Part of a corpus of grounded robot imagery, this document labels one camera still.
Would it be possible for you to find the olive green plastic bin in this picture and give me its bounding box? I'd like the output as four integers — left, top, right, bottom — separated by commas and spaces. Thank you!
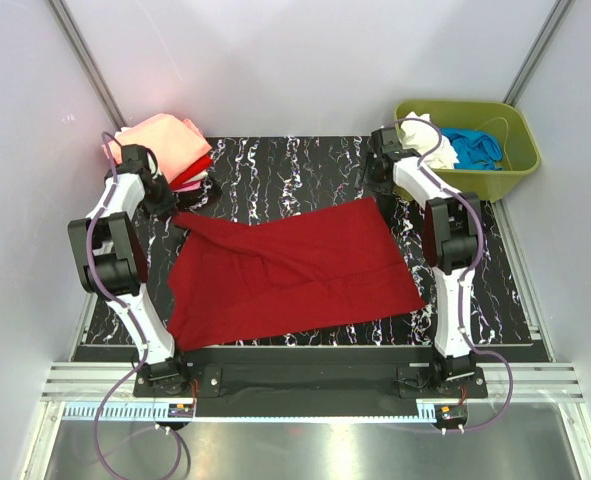
395, 99, 540, 202

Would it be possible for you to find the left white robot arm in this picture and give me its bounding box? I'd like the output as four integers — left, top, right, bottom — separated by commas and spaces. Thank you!
67, 144, 191, 396

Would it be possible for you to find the folded red t-shirt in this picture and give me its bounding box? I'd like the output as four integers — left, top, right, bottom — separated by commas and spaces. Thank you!
170, 155, 212, 191

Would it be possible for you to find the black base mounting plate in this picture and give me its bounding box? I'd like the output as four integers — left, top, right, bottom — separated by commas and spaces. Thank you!
135, 346, 488, 421

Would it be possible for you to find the crumpled white t-shirt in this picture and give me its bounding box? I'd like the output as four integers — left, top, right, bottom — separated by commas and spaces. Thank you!
399, 111, 459, 170

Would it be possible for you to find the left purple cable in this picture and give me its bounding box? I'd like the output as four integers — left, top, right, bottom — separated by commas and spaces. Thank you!
85, 130, 191, 479

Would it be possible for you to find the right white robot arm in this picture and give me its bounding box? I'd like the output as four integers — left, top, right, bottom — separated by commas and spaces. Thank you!
356, 126, 483, 397

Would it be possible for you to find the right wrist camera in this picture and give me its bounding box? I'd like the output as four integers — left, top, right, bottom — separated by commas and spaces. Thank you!
371, 127, 403, 157

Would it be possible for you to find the dark red t-shirt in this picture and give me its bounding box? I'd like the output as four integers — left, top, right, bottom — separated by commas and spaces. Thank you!
168, 198, 425, 351

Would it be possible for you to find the folded pink t-shirt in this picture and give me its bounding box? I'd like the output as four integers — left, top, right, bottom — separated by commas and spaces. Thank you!
175, 119, 210, 192

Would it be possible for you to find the aluminium frame post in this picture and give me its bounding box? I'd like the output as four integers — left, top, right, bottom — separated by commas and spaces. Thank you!
503, 0, 576, 107
45, 0, 127, 130

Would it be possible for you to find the right aluminium frame post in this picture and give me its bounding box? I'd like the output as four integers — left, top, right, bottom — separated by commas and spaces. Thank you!
503, 0, 576, 107

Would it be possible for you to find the folded peach t-shirt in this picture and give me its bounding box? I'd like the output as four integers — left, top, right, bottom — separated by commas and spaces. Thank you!
114, 113, 188, 183

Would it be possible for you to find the left aluminium frame post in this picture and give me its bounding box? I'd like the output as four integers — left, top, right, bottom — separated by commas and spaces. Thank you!
45, 0, 127, 130

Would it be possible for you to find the crumpled blue t-shirt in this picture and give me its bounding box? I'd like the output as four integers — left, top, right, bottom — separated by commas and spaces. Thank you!
441, 128, 504, 171

